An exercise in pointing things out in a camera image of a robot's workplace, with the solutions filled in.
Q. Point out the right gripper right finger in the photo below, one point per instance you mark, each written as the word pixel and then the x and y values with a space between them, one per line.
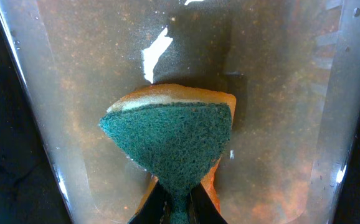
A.
pixel 201 210

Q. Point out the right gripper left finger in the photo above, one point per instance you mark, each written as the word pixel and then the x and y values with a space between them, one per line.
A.
pixel 156 209

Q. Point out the green yellow sponge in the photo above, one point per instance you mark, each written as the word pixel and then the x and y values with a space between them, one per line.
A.
pixel 177 133

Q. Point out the black water tray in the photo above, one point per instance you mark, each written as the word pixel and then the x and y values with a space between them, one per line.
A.
pixel 293 66

